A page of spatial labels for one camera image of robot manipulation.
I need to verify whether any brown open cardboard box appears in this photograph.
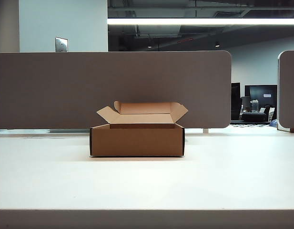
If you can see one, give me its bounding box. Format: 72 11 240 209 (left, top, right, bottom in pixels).
89 100 189 157

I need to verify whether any brown desk divider panel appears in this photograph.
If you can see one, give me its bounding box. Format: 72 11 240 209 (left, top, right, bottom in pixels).
0 50 233 130
277 50 294 131

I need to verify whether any long ceiling light strip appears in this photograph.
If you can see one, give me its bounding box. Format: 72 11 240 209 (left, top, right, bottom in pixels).
107 17 294 26

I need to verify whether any black computer monitor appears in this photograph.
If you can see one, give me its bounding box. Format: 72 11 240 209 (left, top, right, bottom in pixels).
244 84 278 107

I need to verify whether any metal wall plate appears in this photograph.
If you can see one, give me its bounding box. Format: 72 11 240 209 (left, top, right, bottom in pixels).
54 36 69 53

